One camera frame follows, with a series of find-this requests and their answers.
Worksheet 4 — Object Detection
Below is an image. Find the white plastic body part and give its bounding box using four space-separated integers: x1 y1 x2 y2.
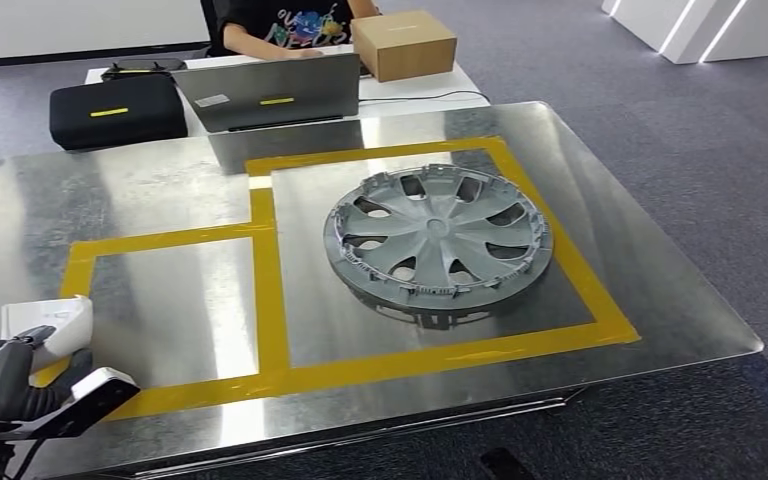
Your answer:
0 295 95 376

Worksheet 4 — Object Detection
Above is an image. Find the black case with yellow sticker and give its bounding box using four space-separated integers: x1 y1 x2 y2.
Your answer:
49 72 189 152

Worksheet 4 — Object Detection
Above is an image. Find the yellow workbench tape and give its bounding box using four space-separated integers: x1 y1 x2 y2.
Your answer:
29 135 642 422

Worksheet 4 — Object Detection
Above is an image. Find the person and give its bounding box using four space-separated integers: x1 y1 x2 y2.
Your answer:
199 0 382 62

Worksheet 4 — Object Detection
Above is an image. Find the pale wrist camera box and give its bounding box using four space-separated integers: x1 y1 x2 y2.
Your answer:
0 367 141 442

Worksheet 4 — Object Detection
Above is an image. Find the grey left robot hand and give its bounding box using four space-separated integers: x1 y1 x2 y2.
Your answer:
0 324 94 425

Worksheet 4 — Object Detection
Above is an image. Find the brown cardboard box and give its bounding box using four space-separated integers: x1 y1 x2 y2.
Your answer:
350 9 458 84

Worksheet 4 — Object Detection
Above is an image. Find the black laptop cable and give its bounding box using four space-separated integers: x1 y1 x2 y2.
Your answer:
357 89 491 106

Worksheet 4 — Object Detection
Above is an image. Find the white stepped platform with lights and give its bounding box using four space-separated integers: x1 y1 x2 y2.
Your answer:
599 0 768 66

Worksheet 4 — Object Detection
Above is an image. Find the flat black device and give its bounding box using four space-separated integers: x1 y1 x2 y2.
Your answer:
100 58 189 82

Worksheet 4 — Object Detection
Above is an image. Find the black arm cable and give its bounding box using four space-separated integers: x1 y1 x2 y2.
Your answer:
9 433 51 480

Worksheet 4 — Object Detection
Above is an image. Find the white table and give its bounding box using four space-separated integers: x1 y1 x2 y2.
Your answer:
84 42 491 140

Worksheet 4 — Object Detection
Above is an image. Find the grey wheel hubcap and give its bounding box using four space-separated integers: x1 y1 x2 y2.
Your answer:
322 163 556 329

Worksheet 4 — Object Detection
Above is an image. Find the grey laptop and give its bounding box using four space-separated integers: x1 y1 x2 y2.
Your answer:
171 52 362 134

